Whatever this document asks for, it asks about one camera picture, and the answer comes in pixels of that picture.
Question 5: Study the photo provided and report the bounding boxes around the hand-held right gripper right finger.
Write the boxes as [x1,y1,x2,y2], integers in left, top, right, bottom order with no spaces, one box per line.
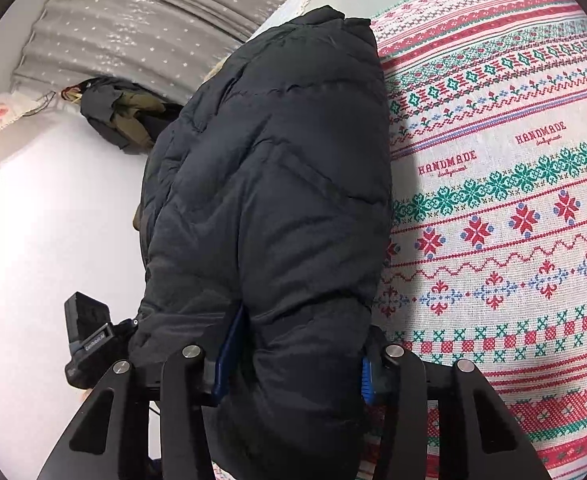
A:
[360,327,551,480]

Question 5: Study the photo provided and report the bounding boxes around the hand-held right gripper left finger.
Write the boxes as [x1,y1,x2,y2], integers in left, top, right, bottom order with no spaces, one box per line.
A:
[36,302,247,480]

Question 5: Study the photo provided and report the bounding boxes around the dark navy quilted jacket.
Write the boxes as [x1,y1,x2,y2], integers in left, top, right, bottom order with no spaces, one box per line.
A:
[128,5,394,480]

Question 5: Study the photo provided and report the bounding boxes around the red green printed blanket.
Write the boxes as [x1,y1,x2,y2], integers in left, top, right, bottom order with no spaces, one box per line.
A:
[213,0,587,480]

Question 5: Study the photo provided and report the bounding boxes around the dark grey hanging coat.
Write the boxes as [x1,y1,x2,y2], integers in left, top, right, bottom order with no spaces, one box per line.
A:
[78,76,184,151]

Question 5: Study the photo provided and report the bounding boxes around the olive hanging jacket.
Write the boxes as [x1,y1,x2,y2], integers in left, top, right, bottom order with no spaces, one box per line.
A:
[110,91,166,148]

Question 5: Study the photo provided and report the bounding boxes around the grey starred curtain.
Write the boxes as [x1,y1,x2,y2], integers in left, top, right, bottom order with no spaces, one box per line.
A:
[10,0,334,106]

